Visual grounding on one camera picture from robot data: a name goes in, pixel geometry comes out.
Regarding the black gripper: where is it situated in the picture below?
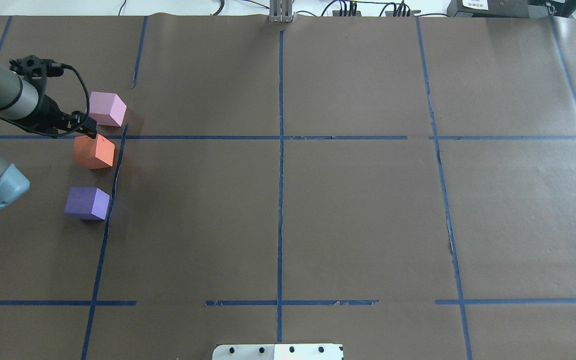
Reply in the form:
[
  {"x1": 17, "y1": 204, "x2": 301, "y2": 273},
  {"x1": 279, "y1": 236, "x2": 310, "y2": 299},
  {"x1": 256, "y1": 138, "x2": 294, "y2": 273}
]
[{"x1": 30, "y1": 94, "x2": 98, "y2": 139}]

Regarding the orange foam cube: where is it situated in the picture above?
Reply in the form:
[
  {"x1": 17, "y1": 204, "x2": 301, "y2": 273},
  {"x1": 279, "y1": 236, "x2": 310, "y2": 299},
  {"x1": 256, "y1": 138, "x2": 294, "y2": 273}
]
[{"x1": 71, "y1": 134, "x2": 115, "y2": 170}]

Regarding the light pink foam cube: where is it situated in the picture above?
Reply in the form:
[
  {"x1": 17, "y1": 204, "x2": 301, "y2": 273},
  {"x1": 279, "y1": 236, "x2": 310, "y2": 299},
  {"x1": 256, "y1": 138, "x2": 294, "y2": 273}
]
[{"x1": 89, "y1": 91, "x2": 128, "y2": 127}]

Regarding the dark purple foam cube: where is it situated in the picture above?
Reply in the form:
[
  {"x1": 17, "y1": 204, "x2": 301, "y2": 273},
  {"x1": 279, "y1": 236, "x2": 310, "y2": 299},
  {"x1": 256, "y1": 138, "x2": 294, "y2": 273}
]
[{"x1": 64, "y1": 187, "x2": 110, "y2": 221}]

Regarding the black desktop box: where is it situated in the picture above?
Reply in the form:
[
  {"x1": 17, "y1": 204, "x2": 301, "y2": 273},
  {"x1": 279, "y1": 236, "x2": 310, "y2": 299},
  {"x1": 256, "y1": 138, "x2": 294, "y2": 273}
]
[{"x1": 446, "y1": 0, "x2": 576, "y2": 19}]

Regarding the black camera cable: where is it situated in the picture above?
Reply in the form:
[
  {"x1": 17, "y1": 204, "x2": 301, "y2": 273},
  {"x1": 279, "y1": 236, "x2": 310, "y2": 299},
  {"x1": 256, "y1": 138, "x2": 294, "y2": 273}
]
[{"x1": 0, "y1": 65, "x2": 92, "y2": 138}]

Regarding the aluminium frame post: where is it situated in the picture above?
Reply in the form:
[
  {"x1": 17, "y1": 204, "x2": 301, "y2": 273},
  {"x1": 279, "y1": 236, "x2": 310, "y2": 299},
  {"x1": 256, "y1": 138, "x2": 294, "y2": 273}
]
[{"x1": 269, "y1": 0, "x2": 295, "y2": 24}]

